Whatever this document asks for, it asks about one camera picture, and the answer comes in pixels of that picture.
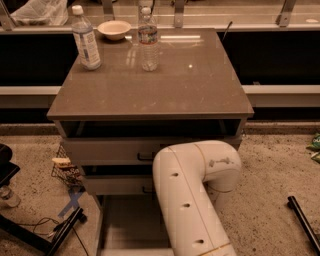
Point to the green snack bag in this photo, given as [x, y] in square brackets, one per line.
[314, 146]

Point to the black stand leg left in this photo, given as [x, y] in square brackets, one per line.
[47, 243]

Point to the clear water bottle centre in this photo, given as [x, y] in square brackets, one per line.
[148, 39]

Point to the small bottle on floor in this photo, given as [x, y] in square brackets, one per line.
[9, 196]

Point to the grey top drawer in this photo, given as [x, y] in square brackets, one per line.
[117, 151]

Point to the white bowl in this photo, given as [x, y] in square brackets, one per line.
[114, 30]

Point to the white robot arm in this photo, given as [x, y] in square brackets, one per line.
[192, 182]

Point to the grey drawer cabinet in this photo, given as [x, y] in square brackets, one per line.
[194, 93]

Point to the black wire basket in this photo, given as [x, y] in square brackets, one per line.
[71, 177]

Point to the snack packet in basket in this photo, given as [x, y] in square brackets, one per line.
[63, 163]

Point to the black stand leg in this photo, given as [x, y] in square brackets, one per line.
[47, 243]
[312, 236]

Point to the white plastic bag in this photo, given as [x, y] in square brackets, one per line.
[42, 12]

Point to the blue tape cross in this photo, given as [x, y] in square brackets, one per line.
[74, 194]

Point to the labelled water bottle left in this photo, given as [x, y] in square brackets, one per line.
[85, 39]

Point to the grey bottom drawer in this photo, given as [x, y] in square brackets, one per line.
[132, 225]

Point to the black stand leg right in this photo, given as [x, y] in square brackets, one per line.
[312, 236]

